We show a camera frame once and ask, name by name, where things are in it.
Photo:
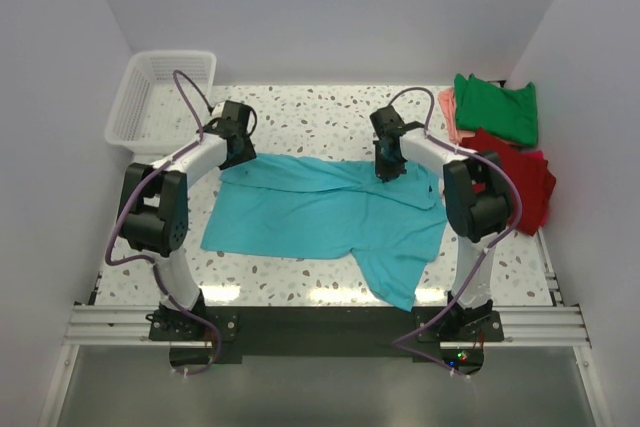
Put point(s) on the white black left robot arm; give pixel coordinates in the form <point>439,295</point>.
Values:
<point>153,214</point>

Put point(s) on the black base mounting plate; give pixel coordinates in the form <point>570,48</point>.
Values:
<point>228,335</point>

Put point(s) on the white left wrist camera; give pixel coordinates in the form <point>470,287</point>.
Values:
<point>217,108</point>

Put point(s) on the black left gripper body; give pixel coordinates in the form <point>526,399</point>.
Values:
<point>247,153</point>

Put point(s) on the red folded t shirt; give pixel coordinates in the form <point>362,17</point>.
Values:
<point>515,164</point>

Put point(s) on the aluminium front rail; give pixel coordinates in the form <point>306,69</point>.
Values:
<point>522,326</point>

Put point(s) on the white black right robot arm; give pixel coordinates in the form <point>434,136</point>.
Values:
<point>479,199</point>

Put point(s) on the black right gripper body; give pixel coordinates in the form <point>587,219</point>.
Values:
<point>387,166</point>

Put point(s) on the turquoise t shirt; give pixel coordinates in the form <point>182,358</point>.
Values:
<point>305,207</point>

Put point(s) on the pink folded t shirt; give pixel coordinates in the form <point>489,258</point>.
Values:
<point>448,105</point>

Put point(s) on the white plastic basket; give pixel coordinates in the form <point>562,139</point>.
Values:
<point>159,96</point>

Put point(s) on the green folded t shirt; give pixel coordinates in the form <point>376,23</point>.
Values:
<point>510,114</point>

